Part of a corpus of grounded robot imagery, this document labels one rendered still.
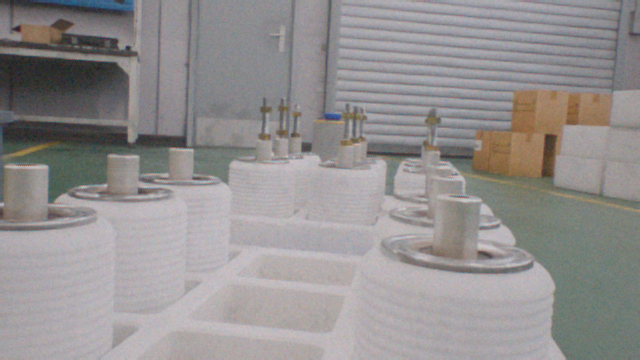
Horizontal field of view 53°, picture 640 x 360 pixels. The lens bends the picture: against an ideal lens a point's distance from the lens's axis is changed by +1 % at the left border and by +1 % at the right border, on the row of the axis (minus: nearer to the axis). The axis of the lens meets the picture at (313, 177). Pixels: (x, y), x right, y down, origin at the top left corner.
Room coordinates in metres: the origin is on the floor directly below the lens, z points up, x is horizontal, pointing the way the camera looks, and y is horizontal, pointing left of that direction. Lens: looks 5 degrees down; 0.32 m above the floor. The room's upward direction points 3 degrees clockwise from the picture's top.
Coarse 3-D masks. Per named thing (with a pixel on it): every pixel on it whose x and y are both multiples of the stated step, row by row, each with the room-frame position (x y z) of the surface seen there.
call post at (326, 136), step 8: (320, 128) 1.26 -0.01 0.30; (328, 128) 1.26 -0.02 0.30; (336, 128) 1.26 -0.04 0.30; (320, 136) 1.26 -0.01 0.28; (328, 136) 1.26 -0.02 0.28; (336, 136) 1.26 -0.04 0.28; (312, 144) 1.27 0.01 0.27; (320, 144) 1.26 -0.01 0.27; (328, 144) 1.26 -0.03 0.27; (336, 144) 1.26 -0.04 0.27; (320, 152) 1.26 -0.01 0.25; (328, 152) 1.26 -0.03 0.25; (336, 152) 1.26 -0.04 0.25; (328, 160) 1.26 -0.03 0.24
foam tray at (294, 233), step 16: (304, 208) 0.95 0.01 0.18; (240, 224) 0.83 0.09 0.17; (256, 224) 0.82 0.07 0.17; (272, 224) 0.82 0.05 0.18; (288, 224) 0.82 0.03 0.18; (304, 224) 0.81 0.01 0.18; (320, 224) 0.81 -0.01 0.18; (336, 224) 0.82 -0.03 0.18; (352, 224) 0.83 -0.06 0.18; (240, 240) 0.83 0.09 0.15; (256, 240) 0.82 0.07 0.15; (272, 240) 0.82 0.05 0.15; (288, 240) 0.81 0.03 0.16; (304, 240) 0.81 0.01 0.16; (320, 240) 0.81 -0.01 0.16; (336, 240) 0.80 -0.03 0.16; (352, 240) 0.80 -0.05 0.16; (368, 240) 0.80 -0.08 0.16
